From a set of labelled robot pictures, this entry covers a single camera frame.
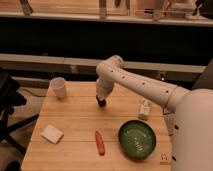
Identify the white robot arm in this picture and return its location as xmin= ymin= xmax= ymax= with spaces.
xmin=96 ymin=55 xmax=213 ymax=171

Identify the orange carrot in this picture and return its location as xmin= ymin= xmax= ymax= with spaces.
xmin=95 ymin=131 xmax=105 ymax=155

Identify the white paper cup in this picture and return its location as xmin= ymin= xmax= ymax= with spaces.
xmin=50 ymin=77 xmax=66 ymax=99

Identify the green bowl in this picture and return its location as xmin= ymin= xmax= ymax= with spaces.
xmin=118 ymin=120 xmax=156 ymax=159

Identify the white sponge block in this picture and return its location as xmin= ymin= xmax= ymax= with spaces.
xmin=41 ymin=125 xmax=64 ymax=144

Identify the black office chair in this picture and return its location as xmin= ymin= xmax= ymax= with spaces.
xmin=0 ymin=68 xmax=39 ymax=154

